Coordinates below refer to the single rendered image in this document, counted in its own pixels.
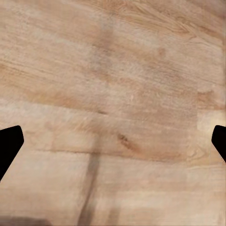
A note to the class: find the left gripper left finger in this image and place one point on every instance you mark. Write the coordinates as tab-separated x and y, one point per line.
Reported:
11	140

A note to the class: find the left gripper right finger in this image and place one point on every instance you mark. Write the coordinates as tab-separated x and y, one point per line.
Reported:
219	140

